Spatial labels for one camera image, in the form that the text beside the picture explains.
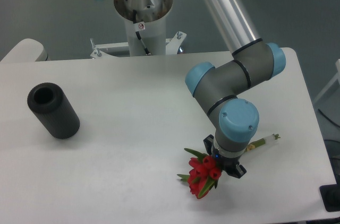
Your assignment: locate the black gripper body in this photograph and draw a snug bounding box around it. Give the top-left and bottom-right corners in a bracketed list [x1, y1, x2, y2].
[212, 147, 240, 171]

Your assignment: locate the black device at edge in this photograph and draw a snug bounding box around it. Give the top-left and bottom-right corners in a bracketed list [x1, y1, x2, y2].
[319, 184, 339, 212]

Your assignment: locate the red tulip bouquet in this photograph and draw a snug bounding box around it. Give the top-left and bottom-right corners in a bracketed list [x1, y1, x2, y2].
[177, 133, 282, 200]

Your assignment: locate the black cylindrical vase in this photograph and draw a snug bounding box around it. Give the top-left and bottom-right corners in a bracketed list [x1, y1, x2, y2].
[27, 82, 80, 139]

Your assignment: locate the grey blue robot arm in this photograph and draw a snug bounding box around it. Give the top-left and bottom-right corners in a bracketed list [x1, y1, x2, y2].
[114, 0, 286, 178]

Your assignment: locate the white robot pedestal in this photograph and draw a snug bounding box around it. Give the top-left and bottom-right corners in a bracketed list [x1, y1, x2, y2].
[90, 0, 186, 58]

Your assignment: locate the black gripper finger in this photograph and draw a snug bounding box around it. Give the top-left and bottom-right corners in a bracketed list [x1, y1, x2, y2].
[225, 164, 246, 178]
[203, 135, 214, 155]

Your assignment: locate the black cable on pedestal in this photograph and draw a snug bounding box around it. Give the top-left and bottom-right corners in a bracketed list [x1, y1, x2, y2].
[132, 9, 152, 56]

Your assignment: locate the white side table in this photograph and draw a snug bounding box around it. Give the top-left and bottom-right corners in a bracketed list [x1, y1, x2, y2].
[1, 38, 49, 64]

